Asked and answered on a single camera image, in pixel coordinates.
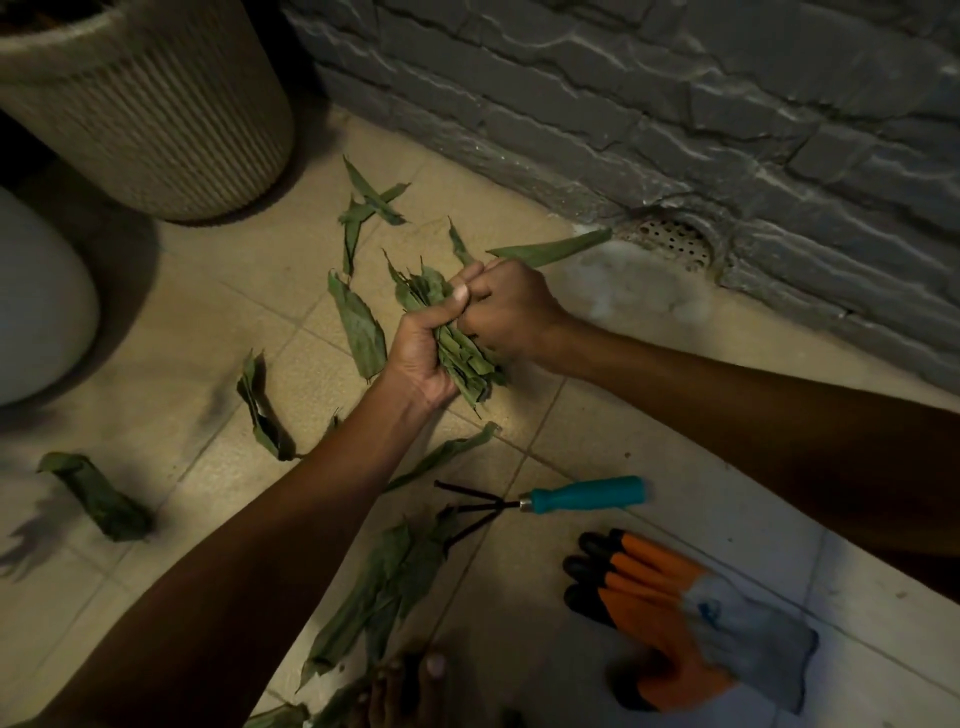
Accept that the white round plant pot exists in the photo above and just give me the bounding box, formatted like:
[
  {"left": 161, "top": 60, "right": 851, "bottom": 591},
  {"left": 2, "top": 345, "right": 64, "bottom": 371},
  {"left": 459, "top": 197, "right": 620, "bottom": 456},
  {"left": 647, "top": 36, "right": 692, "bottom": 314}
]
[{"left": 0, "top": 185, "right": 102, "bottom": 408}]

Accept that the teal handled hand rake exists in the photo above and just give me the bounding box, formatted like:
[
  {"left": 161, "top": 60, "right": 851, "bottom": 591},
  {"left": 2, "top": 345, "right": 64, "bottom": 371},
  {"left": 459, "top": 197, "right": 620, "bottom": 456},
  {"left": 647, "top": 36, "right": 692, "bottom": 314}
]
[{"left": 433, "top": 476, "right": 648, "bottom": 558}]

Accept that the person's left forearm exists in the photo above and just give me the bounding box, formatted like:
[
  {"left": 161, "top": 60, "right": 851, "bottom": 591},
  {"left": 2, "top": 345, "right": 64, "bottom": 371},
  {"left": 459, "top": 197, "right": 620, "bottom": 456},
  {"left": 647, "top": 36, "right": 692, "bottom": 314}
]
[{"left": 18, "top": 378, "right": 459, "bottom": 728}]

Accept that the beige ribbed plant pot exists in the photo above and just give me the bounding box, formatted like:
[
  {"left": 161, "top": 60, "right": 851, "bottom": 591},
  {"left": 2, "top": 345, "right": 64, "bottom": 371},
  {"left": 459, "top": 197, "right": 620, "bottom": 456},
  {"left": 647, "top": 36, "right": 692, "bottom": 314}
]
[{"left": 0, "top": 0, "right": 296, "bottom": 223}]

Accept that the person's left hand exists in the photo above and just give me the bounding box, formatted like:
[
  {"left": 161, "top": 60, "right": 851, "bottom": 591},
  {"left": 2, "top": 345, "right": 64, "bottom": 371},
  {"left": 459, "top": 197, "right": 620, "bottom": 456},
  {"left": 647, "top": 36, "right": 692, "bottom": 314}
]
[{"left": 377, "top": 258, "right": 493, "bottom": 412}]

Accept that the person's right forearm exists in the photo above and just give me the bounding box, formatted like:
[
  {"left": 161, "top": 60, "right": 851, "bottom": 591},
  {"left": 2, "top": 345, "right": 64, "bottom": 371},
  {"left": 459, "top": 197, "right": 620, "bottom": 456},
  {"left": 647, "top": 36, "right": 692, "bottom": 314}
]
[{"left": 536, "top": 318, "right": 960, "bottom": 562}]

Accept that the orange black work glove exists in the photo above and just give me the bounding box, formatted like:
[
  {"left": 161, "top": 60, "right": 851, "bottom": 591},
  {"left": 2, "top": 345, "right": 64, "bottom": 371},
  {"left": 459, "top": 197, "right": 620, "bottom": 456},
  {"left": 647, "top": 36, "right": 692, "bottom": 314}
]
[{"left": 562, "top": 528, "right": 820, "bottom": 715}]

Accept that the person's left foot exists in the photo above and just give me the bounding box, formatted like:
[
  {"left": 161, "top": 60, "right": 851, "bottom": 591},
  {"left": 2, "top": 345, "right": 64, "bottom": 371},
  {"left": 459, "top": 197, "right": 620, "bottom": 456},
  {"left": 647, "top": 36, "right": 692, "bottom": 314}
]
[{"left": 350, "top": 649, "right": 453, "bottom": 728}]

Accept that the person's right hand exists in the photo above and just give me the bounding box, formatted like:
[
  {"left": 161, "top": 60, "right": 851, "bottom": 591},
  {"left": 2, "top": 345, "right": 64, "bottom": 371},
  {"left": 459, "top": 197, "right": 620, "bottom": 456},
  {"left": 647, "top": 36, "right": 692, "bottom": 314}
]
[{"left": 453, "top": 258, "right": 577, "bottom": 369}]

